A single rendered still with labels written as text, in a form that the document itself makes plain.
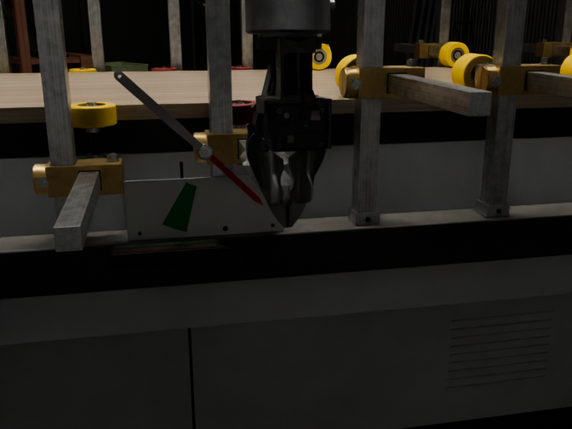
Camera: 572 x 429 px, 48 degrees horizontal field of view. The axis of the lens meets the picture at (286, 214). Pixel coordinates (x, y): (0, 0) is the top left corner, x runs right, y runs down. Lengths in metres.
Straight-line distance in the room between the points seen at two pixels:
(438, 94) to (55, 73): 0.56
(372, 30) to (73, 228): 0.58
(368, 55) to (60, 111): 0.49
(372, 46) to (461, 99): 0.28
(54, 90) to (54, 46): 0.06
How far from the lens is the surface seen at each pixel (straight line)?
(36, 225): 1.31
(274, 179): 0.69
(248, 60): 2.13
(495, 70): 1.17
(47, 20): 1.03
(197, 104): 1.19
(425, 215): 1.20
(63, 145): 1.04
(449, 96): 0.87
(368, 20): 1.07
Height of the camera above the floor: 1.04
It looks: 17 degrees down
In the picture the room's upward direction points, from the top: straight up
